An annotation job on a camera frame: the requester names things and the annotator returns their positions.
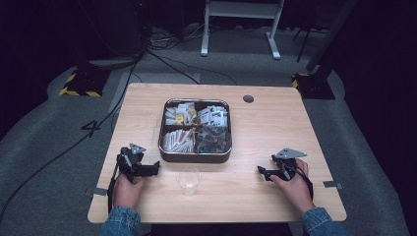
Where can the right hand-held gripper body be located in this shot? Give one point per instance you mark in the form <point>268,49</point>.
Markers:
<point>284,164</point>

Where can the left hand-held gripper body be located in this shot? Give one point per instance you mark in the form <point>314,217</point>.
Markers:
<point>131,164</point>

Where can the clear plastic cup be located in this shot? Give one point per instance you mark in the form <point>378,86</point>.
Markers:
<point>189,183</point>

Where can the metal compartment tray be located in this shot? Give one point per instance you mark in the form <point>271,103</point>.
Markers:
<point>193,158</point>

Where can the pile of white yellow packets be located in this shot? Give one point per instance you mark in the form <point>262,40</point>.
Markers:
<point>179,114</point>

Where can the person's right hand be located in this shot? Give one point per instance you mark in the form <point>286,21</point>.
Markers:
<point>295,193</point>

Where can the person's left hand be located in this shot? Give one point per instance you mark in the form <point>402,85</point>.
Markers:
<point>126,194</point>

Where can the pile of white orange sachets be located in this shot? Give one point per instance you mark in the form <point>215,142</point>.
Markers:
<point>178,141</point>

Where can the grey tape strip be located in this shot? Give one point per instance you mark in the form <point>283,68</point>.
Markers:
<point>332,185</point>
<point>98,191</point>

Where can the grey round table grommet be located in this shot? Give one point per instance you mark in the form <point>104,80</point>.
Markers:
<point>248,99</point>

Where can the black yellow striped stand base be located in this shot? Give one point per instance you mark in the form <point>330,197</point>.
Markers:
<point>313,87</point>
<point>83,83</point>

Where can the black tripod legs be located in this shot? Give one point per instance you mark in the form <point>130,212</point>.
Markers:
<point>303,42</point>

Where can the grey metal pole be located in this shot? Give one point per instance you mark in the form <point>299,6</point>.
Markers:
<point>331,32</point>

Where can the white metal desk frame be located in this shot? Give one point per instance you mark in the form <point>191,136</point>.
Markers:
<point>241,10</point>

